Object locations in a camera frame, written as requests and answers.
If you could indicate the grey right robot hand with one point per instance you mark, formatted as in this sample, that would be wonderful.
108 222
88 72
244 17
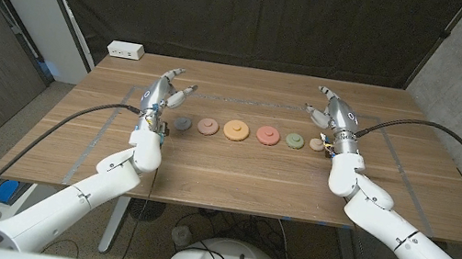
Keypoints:
342 114

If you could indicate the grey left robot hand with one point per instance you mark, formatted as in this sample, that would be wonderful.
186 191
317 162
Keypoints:
155 96

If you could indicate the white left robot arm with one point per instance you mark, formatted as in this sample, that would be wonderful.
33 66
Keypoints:
75 202

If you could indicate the white power strip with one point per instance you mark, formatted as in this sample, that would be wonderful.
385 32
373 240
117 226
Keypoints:
125 50

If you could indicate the black round floor fan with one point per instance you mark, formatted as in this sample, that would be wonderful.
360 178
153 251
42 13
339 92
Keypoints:
147 210

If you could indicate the black backdrop stand pole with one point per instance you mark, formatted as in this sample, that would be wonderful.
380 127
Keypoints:
62 5
440 39

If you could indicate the black backdrop curtain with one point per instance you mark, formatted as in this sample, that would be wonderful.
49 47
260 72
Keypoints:
249 11

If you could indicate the white table leg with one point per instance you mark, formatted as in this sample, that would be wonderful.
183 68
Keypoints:
115 227

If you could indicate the grey round floor object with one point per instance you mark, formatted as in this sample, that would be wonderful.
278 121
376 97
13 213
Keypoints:
181 235

